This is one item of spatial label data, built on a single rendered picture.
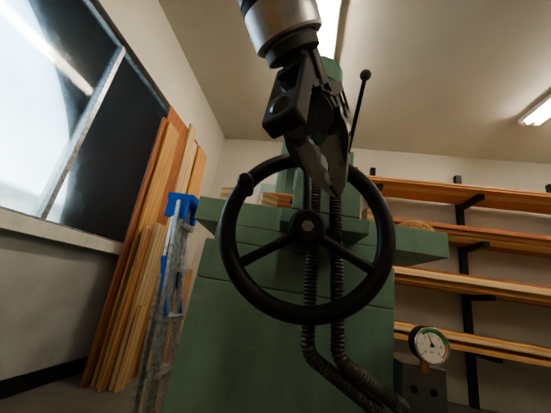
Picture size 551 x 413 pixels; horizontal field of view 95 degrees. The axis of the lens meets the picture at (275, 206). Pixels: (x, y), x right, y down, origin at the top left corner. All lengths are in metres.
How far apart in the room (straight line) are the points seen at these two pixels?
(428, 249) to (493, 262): 3.04
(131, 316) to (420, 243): 1.76
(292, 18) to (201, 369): 0.60
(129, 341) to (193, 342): 1.40
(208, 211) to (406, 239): 0.47
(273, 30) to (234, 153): 3.39
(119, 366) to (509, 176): 4.31
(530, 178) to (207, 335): 4.12
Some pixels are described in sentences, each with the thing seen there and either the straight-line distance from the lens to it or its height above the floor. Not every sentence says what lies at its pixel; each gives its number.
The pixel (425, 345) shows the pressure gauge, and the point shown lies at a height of 0.66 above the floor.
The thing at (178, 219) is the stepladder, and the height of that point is 1.00.
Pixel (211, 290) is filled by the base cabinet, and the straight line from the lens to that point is 0.60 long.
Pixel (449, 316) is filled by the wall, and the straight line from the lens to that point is 3.41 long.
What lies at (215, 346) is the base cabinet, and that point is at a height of 0.58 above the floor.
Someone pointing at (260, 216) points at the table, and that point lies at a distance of 0.61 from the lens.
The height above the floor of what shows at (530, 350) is 0.60.
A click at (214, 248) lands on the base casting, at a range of 0.61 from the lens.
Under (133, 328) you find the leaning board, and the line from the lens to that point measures 1.99.
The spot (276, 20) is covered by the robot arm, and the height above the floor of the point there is 0.99.
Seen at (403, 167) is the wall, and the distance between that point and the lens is 3.68.
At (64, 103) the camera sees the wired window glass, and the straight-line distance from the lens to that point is 1.97.
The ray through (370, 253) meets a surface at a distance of 0.63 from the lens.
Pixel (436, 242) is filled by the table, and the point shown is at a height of 0.87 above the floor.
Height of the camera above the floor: 0.70
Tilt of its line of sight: 19 degrees up
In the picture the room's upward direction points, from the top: 10 degrees clockwise
